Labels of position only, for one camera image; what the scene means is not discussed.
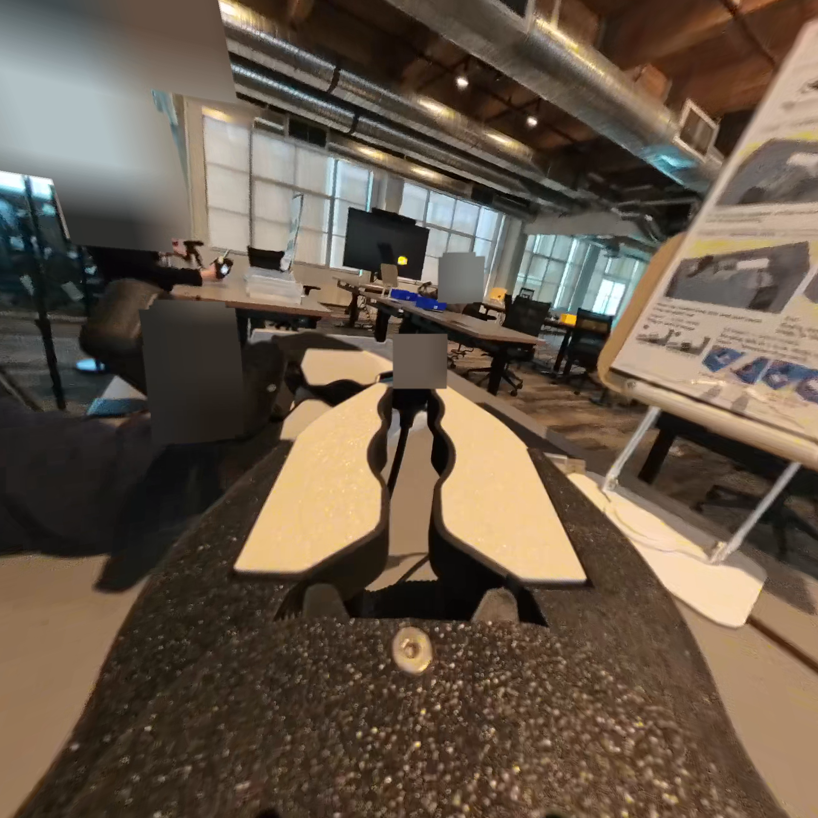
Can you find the blue plastic bin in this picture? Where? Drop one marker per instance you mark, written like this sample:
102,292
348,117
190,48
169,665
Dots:
402,294
431,304

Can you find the printed instruction board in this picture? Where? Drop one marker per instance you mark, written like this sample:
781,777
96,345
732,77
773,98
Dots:
735,287

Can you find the black display screen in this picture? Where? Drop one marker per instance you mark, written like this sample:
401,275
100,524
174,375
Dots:
370,243

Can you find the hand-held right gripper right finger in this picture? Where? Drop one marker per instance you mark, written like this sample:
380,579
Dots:
505,511

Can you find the wooden desk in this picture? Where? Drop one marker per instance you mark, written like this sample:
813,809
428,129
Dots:
485,329
658,447
211,297

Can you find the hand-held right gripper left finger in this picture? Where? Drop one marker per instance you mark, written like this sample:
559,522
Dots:
319,505

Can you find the white document stand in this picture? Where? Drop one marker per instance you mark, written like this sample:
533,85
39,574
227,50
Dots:
703,581

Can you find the metal air duct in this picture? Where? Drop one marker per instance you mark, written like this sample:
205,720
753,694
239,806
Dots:
383,96
575,70
415,169

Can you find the black office chair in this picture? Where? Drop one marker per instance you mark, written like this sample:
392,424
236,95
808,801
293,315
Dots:
524,316
588,339

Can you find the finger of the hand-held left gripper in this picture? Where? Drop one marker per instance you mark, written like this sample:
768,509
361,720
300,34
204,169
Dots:
345,365

